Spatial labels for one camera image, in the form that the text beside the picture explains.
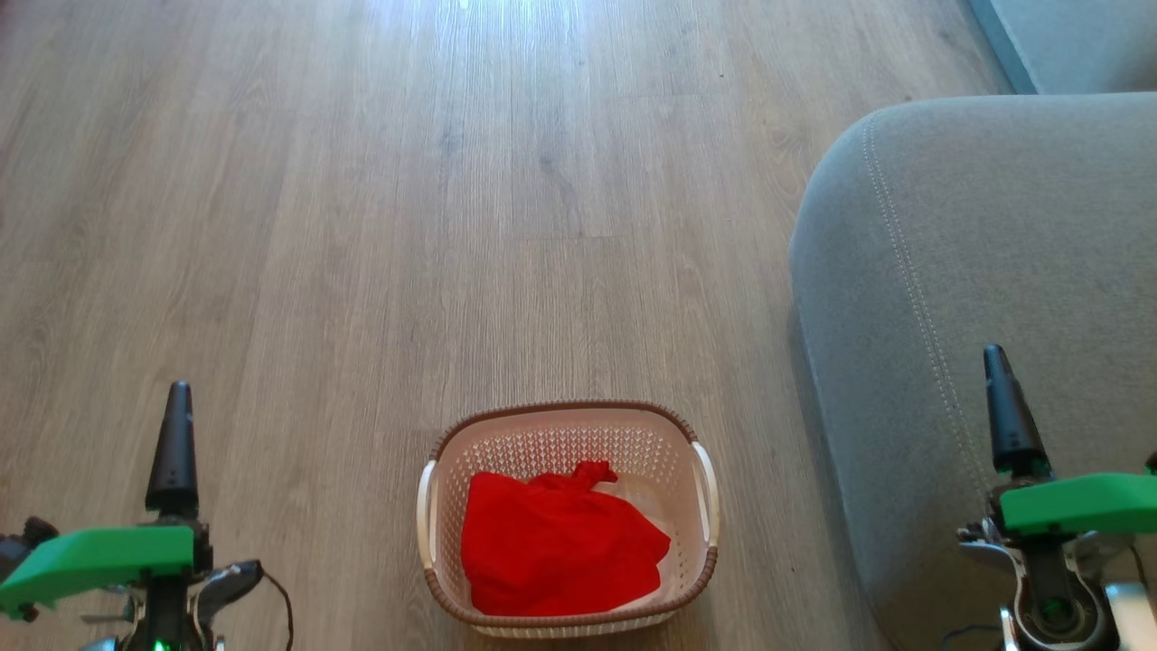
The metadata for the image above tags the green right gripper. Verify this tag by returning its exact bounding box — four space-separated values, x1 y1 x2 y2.
983 344 1157 537

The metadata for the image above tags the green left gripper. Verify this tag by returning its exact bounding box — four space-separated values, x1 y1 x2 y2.
0 381 200 623

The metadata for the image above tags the red cloth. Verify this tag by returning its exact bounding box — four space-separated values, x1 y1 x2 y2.
459 459 673 618

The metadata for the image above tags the grey fabric sofa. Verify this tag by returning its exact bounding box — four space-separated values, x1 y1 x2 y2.
789 93 1157 651

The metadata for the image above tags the light blue foam cushion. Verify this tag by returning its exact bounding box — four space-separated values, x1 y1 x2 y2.
969 0 1157 96

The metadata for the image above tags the white perforated laundry basket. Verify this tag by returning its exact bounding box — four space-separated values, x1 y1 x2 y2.
416 401 721 639

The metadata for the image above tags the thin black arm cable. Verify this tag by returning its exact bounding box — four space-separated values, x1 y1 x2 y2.
260 570 296 651

